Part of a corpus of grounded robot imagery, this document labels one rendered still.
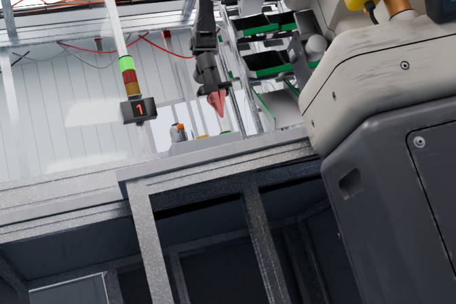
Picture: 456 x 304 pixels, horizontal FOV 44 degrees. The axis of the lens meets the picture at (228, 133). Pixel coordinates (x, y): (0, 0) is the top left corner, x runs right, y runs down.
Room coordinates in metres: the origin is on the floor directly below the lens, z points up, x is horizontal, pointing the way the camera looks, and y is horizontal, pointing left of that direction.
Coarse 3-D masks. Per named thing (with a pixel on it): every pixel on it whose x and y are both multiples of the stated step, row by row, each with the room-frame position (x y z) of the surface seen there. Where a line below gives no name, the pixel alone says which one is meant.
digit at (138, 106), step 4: (140, 100) 1.87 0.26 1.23; (132, 104) 1.86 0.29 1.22; (136, 104) 1.86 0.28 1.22; (140, 104) 1.86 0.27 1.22; (144, 104) 1.87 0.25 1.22; (132, 108) 1.85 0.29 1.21; (136, 108) 1.86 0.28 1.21; (140, 108) 1.86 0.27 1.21; (144, 108) 1.87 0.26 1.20; (136, 112) 1.86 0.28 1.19; (140, 112) 1.86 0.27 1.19; (144, 112) 1.87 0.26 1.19; (136, 116) 1.86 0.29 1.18; (140, 116) 1.86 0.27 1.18
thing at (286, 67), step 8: (248, 56) 2.07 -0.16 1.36; (256, 56) 2.08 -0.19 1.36; (264, 56) 2.08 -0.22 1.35; (272, 56) 2.03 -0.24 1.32; (248, 64) 2.08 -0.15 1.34; (256, 64) 2.09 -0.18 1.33; (264, 64) 2.10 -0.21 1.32; (272, 64) 2.07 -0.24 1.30; (280, 64) 1.97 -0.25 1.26; (288, 64) 1.85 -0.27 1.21; (248, 72) 1.93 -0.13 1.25; (256, 72) 1.83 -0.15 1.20; (264, 72) 1.84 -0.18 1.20; (272, 72) 1.85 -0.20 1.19; (280, 72) 1.85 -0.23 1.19
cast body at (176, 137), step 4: (172, 124) 1.79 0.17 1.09; (176, 124) 1.79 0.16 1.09; (172, 128) 1.78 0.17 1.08; (176, 128) 1.78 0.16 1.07; (184, 128) 1.79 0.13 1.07; (172, 132) 1.78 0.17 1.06; (176, 132) 1.78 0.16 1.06; (172, 136) 1.79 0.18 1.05; (176, 136) 1.77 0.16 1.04; (172, 140) 1.80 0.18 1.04; (176, 140) 1.77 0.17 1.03; (180, 140) 1.77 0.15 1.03
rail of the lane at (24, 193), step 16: (128, 160) 1.57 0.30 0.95; (144, 160) 1.58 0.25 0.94; (32, 176) 1.48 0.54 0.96; (48, 176) 1.49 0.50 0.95; (64, 176) 1.51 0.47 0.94; (80, 176) 1.53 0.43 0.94; (96, 176) 1.53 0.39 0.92; (112, 176) 1.55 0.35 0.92; (0, 192) 1.46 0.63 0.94; (16, 192) 1.46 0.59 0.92; (32, 192) 1.48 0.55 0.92; (48, 192) 1.49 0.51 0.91; (64, 192) 1.50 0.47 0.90; (80, 192) 1.52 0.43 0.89; (96, 192) 1.53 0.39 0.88; (0, 208) 1.45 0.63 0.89; (16, 208) 1.47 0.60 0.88
